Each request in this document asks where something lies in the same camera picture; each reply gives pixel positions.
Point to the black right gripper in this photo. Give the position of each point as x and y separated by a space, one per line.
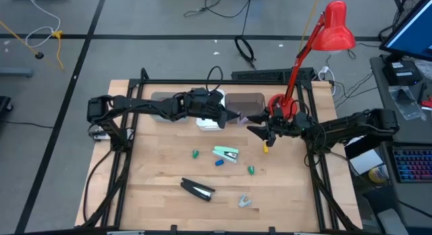
290 127

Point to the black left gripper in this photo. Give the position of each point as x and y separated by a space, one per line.
207 106

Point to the lavender staple remover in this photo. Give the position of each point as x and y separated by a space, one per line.
242 121

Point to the yellow mini stapler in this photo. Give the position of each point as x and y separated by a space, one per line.
266 149

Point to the mint green stapler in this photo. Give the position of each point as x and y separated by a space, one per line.
224 150

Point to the green mini stapler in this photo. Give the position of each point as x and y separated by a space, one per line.
195 154
251 170

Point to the blue mini stapler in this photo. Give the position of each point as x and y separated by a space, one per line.
219 163

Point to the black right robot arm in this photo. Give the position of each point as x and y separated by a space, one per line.
354 125

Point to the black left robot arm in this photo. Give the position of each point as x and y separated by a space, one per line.
135 105

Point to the smoky translucent storage bin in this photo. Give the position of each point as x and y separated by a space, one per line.
244 103

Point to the white storage bin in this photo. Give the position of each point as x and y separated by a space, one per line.
207 126

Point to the black power strip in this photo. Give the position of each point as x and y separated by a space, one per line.
256 75

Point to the light grey storage bin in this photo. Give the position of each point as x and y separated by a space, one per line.
162 119

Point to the white plug adapter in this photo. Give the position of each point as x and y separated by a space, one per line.
324 71

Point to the white paper sheet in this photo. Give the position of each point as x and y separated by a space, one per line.
366 162

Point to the grey side desk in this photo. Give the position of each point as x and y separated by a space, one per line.
379 103

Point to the red desk lamp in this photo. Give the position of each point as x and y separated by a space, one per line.
334 29

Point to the yellow lidded canister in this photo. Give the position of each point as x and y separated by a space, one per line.
378 174

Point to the clear plastic bag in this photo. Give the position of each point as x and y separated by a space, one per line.
405 103

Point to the black mini computer box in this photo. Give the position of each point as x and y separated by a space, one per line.
401 74

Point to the backlit computer keyboard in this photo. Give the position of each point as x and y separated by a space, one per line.
413 164

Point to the red hand tool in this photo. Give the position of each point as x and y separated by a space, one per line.
428 102

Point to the computer monitor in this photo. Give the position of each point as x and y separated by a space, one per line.
411 35

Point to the black floor puck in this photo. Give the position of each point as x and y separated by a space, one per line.
39 55

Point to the grey furniture base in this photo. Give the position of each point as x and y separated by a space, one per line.
15 72

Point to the black caster foot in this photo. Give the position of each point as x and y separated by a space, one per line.
4 105

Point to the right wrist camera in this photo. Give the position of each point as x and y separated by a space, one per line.
280 113

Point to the black table frame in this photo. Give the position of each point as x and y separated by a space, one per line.
168 81

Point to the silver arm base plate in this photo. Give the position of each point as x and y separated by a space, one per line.
98 135

